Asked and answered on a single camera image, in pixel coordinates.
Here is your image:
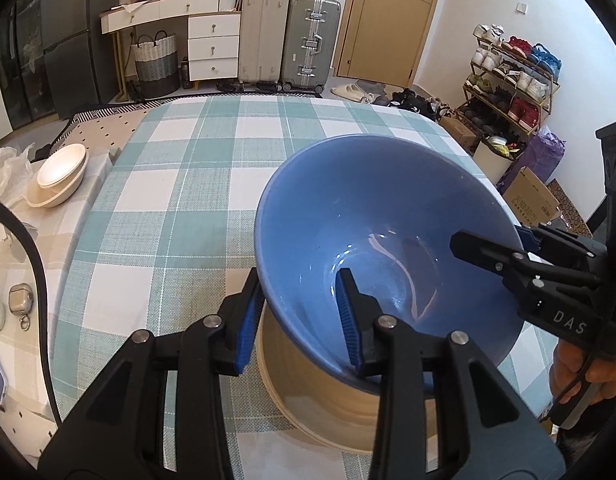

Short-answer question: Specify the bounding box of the wooden door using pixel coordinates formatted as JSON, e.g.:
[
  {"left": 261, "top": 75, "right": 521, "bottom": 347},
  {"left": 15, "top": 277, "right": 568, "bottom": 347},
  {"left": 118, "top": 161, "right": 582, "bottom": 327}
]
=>
[{"left": 335, "top": 0, "right": 446, "bottom": 88}]

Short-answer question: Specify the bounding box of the cream dotted rug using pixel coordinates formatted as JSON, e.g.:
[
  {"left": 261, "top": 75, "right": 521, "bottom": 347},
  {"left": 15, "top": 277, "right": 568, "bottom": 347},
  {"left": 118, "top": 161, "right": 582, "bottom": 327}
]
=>
[{"left": 33, "top": 94, "right": 189, "bottom": 163}]

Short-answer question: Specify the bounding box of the cat print cardboard box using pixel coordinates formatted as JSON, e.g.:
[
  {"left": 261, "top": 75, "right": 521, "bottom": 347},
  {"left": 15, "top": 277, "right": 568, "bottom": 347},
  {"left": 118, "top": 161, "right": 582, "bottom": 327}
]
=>
[{"left": 502, "top": 166, "right": 561, "bottom": 226}]

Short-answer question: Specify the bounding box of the closed brown cardboard box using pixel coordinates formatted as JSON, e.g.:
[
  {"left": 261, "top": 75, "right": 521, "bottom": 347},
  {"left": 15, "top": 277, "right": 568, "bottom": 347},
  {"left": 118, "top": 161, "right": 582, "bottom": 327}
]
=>
[{"left": 440, "top": 116, "right": 481, "bottom": 153}]

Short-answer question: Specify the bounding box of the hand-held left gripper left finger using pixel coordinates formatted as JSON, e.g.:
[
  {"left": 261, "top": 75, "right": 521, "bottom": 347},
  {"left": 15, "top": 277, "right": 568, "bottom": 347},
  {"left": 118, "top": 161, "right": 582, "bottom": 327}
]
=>
[{"left": 38, "top": 267, "right": 266, "bottom": 480}]

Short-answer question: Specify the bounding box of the small cream bowl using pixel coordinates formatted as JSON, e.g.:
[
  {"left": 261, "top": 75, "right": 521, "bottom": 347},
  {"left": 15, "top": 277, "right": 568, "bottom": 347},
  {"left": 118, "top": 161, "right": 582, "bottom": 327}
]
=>
[{"left": 36, "top": 143, "right": 87, "bottom": 188}]

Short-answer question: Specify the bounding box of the cream trash bin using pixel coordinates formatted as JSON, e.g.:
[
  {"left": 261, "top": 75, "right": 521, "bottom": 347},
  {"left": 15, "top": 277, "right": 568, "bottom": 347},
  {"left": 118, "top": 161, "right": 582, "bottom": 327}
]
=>
[{"left": 475, "top": 135, "right": 526, "bottom": 186}]

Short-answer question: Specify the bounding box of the person's right hand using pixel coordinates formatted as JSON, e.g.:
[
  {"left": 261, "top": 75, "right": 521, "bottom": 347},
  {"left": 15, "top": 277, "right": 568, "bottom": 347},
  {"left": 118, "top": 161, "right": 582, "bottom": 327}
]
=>
[{"left": 548, "top": 335, "right": 616, "bottom": 411}]

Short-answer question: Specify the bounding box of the dark glass cabinet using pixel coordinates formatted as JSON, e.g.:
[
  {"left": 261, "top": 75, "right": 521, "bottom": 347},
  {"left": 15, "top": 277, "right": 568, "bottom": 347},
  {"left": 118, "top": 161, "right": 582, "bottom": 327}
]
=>
[{"left": 0, "top": 0, "right": 54, "bottom": 136}]

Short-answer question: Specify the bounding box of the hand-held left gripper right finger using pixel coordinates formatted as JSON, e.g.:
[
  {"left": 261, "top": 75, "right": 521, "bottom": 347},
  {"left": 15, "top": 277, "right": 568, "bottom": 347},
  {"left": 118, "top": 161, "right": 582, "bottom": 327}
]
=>
[{"left": 334, "top": 267, "right": 568, "bottom": 480}]

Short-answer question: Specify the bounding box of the shoe rack with shoes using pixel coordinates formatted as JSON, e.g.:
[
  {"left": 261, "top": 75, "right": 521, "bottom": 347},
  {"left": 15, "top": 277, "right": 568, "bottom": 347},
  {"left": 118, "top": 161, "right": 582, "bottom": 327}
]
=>
[{"left": 462, "top": 24, "right": 562, "bottom": 133}]

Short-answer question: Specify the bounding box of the clear earbud case with ring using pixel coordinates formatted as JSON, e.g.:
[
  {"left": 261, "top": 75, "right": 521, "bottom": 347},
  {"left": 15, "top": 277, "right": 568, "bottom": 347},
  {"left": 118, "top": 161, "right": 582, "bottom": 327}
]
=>
[{"left": 8, "top": 284, "right": 36, "bottom": 331}]

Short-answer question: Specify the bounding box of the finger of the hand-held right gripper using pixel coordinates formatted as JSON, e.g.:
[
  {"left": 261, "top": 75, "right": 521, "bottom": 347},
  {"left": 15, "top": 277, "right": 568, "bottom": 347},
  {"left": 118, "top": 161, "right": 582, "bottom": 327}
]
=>
[
  {"left": 518, "top": 225, "right": 609, "bottom": 274},
  {"left": 449, "top": 230, "right": 538, "bottom": 274}
]

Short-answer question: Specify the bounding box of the grey white laundry basket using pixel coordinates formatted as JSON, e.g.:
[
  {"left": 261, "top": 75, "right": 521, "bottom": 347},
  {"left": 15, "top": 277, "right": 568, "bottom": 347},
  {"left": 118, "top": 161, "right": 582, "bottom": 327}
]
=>
[{"left": 129, "top": 31, "right": 181, "bottom": 100}]

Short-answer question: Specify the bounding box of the scattered shoes pile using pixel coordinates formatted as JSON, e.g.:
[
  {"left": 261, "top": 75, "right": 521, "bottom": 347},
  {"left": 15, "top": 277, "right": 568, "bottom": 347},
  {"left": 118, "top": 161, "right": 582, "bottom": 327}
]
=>
[{"left": 330, "top": 82, "right": 456, "bottom": 121}]

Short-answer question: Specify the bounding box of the blue bowl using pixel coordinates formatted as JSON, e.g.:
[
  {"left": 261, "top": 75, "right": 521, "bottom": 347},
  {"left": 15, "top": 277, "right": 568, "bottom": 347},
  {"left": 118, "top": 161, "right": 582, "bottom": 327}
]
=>
[{"left": 253, "top": 134, "right": 524, "bottom": 396}]

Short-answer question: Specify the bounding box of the white plastic bag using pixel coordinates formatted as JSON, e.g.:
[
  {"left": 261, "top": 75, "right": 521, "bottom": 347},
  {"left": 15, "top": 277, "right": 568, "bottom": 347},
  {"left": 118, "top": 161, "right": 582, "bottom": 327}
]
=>
[{"left": 0, "top": 145, "right": 36, "bottom": 201}]

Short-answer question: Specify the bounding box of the purple bag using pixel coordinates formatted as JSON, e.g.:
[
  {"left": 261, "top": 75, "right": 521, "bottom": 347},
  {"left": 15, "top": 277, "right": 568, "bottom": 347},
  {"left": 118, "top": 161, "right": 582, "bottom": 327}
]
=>
[{"left": 498, "top": 127, "right": 566, "bottom": 196}]

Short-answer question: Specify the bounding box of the beige suitcase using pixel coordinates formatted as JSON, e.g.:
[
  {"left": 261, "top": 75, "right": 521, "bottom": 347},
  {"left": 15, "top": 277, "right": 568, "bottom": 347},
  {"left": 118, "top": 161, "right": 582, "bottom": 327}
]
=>
[{"left": 238, "top": 0, "right": 291, "bottom": 86}]

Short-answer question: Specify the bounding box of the cream plate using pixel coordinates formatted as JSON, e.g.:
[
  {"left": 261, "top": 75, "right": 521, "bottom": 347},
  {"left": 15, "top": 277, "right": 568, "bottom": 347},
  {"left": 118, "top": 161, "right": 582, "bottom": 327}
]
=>
[{"left": 255, "top": 305, "right": 439, "bottom": 453}]

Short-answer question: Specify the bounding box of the grey floor cloth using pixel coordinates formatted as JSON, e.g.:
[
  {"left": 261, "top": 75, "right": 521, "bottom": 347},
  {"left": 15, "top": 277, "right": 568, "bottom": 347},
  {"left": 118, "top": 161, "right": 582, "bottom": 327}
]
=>
[{"left": 355, "top": 80, "right": 383, "bottom": 103}]

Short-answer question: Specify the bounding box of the grey refrigerator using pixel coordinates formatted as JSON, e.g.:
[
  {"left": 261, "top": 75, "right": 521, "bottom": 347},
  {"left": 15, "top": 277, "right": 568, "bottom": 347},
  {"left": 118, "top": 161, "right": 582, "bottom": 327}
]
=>
[{"left": 38, "top": 0, "right": 124, "bottom": 118}]

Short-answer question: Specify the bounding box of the teal checked tablecloth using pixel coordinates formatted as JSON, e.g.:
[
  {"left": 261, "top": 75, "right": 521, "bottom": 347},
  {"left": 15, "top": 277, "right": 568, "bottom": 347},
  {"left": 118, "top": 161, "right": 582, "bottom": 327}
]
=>
[{"left": 48, "top": 95, "right": 563, "bottom": 480}]

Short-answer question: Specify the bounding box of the beige checked cloth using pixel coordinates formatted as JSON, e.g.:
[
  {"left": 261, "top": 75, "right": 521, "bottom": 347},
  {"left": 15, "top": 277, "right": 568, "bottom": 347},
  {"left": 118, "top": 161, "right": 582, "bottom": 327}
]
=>
[{"left": 0, "top": 145, "right": 114, "bottom": 426}]

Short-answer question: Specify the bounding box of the dark patterned mat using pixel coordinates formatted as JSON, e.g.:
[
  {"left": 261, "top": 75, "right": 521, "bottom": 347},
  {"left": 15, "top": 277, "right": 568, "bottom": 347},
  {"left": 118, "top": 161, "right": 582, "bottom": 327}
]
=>
[{"left": 545, "top": 180, "right": 593, "bottom": 238}]

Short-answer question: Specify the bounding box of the gold shoe rack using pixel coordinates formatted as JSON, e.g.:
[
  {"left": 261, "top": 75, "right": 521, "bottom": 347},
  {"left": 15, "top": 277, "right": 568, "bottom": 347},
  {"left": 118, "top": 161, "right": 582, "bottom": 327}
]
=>
[{"left": 460, "top": 35, "right": 561, "bottom": 136}]

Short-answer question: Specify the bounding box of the white dressing table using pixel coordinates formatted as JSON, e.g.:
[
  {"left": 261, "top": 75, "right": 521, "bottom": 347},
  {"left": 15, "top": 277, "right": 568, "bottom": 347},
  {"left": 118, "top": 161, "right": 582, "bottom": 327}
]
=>
[{"left": 99, "top": 0, "right": 241, "bottom": 103}]

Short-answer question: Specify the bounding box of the silver suitcase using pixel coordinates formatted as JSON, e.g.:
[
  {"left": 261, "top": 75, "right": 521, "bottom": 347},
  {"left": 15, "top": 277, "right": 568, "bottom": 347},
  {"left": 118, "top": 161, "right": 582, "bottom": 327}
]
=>
[{"left": 280, "top": 0, "right": 343, "bottom": 92}]

